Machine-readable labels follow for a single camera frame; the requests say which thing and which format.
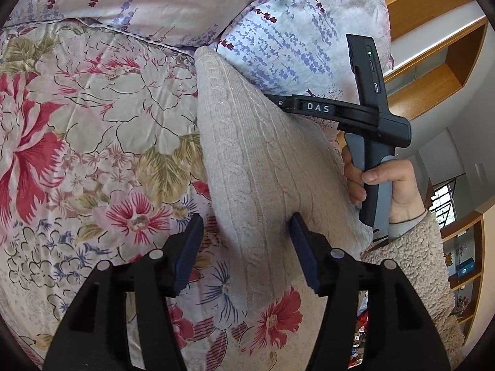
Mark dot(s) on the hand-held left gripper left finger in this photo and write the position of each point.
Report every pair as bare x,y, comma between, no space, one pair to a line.
188,255

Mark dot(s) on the blue floral pillow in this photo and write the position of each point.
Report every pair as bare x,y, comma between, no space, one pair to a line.
294,34

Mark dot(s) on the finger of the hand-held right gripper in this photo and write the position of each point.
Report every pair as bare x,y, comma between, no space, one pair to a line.
280,101

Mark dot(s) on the wooden shelf unit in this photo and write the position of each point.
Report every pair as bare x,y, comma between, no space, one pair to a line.
425,89

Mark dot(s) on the person's right hand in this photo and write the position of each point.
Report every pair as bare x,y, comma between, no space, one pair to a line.
406,193

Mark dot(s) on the large-flowered satin quilt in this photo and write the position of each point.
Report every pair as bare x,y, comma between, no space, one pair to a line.
96,123

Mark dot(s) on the wooden display shelf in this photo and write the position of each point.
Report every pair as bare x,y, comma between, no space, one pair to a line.
473,247

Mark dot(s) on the beige red-flowered bedsheet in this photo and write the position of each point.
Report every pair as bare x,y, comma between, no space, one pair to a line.
274,319

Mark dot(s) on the blue box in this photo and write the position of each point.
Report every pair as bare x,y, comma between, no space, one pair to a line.
465,268

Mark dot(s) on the barred window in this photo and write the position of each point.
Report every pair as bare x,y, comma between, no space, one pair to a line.
446,205

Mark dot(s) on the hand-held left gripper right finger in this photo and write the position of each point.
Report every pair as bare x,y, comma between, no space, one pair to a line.
305,255

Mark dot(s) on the pink floral pillow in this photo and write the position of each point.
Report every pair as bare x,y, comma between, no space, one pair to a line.
154,0

